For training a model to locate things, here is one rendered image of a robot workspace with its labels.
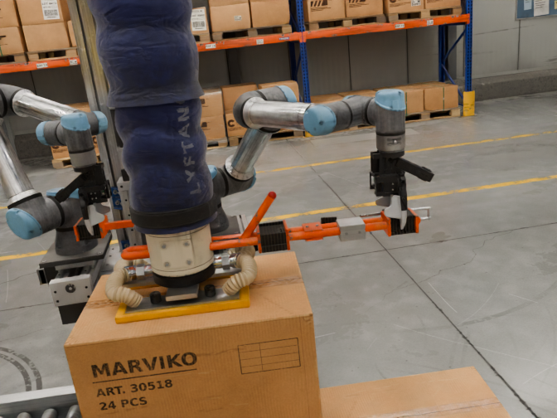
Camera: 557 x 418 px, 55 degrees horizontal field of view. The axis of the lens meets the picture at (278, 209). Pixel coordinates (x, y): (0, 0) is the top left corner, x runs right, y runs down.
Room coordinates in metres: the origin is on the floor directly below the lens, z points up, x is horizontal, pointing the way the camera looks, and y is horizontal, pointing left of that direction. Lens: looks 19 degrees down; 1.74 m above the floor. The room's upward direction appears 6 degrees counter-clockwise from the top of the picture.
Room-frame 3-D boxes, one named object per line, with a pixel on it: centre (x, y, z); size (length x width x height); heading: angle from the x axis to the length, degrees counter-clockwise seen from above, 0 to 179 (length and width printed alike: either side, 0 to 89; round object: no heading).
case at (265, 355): (1.34, 0.25, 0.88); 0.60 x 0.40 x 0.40; 93
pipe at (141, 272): (1.36, 0.27, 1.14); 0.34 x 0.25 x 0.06; 93
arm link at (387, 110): (1.39, -0.31, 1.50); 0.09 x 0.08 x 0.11; 37
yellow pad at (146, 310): (1.26, 0.27, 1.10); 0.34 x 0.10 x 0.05; 93
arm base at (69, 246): (1.89, 0.76, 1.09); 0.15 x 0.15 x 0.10
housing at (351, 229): (1.38, -0.19, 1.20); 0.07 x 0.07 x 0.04; 3
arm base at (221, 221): (1.95, 0.27, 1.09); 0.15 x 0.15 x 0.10
